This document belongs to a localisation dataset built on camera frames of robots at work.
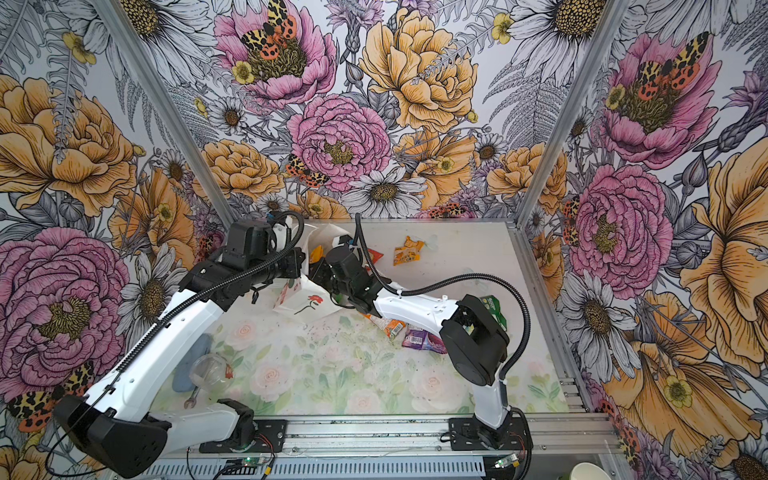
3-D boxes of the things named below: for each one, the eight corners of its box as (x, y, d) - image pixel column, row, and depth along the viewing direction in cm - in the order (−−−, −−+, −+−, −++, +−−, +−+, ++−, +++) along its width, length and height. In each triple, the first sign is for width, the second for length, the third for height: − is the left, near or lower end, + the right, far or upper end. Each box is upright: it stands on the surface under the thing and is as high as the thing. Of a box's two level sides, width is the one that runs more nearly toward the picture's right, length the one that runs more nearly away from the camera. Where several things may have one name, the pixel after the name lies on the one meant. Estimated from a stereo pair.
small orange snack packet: (389, 263, 111) (389, 258, 109) (401, 240, 118) (401, 234, 116) (414, 271, 109) (415, 266, 106) (425, 247, 116) (425, 241, 114)
